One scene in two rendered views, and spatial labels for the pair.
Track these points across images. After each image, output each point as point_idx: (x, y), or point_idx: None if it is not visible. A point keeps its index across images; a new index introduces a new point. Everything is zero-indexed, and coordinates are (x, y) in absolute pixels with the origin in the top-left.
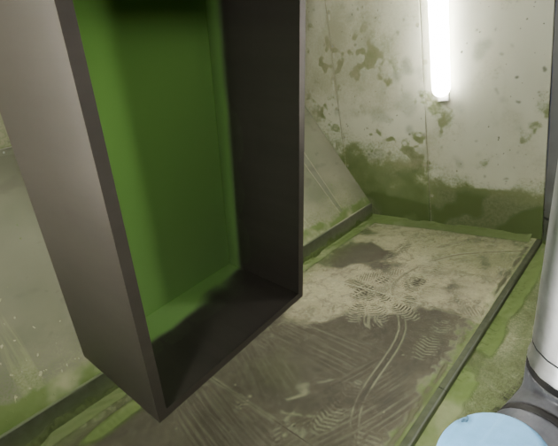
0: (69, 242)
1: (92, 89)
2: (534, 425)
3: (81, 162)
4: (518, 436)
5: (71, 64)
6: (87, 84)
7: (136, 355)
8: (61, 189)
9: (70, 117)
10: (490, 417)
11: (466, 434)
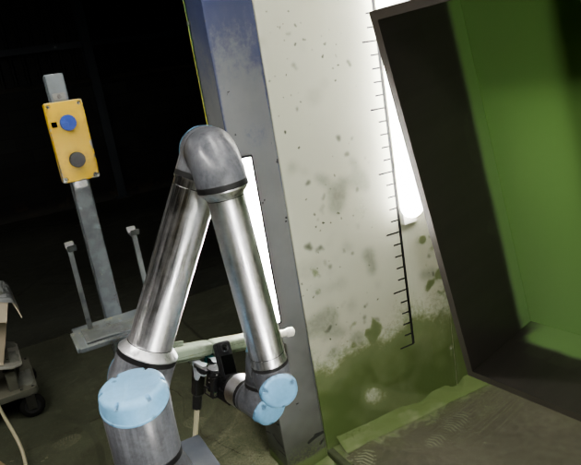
0: (478, 233)
1: (417, 166)
2: None
3: (432, 196)
4: None
5: (408, 154)
6: (414, 163)
7: (459, 319)
8: (461, 203)
9: (424, 173)
10: None
11: None
